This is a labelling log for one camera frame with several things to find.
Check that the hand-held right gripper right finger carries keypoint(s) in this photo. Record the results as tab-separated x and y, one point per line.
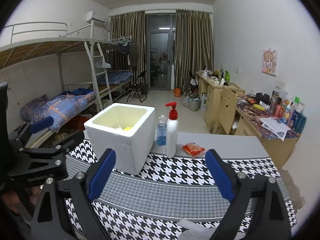
221	175

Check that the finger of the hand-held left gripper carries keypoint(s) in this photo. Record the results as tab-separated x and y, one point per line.
41	125
72	140

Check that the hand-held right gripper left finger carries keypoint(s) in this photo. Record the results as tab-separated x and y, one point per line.
102	175

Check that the white foam box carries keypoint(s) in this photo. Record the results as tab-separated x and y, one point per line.
125	150

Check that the person's left hand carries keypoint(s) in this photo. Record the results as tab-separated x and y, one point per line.
7	201

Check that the blue plaid quilt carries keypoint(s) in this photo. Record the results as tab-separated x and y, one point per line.
62	105

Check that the red snack packet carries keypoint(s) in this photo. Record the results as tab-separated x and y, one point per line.
193	150

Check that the large wooden desk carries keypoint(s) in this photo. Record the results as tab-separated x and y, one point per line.
272	150

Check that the houndstooth tablecloth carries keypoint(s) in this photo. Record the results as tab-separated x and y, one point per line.
162	187

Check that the white red pump bottle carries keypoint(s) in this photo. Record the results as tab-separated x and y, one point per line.
172	135

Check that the wooden chair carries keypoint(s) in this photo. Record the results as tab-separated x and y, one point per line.
226	110

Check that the patterned desk cover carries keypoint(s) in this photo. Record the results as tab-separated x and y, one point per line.
252	116

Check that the white bed ladder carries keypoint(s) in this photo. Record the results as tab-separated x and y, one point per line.
101	80

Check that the printed paper sheets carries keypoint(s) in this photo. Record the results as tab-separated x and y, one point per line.
275	127

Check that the blue spray bottle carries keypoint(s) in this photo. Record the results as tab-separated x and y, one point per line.
161	133

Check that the white carton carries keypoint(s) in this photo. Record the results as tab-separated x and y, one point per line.
204	102

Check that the small wooden desk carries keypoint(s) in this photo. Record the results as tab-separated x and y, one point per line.
212	100

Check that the grey bucket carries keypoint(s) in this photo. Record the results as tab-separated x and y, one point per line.
193	103

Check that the blue mattress cover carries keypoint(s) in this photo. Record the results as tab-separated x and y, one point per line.
115	76

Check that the white metal bunk bed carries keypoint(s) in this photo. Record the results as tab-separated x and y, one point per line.
117	55
37	47

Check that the yellow tube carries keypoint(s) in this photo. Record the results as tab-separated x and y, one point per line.
259	107

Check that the black pouch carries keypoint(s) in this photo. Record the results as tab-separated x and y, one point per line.
262	98

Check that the dark thermos flask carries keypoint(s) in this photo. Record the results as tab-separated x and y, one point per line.
274	100

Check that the orange bag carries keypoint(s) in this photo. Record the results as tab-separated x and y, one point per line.
177	92

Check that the row of toiletry bottles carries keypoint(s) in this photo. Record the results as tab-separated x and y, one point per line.
295	117

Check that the folded black chair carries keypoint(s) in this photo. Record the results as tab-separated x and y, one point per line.
191	82

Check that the green bottle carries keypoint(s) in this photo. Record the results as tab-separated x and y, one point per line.
226	76

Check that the hanging dark clothes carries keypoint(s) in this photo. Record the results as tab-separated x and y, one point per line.
130	52

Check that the white air conditioner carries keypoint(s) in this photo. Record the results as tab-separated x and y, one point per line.
96	17

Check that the brown curtain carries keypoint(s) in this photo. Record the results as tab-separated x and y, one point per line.
127	32
193	50

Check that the glass balcony door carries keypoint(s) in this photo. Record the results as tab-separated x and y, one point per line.
160	55

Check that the white wall switch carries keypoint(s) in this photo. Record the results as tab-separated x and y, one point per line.
238	70

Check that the white wall socket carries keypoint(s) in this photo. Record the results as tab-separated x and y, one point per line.
280	84

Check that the pink wall poster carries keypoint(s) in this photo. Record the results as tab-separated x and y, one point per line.
270	62

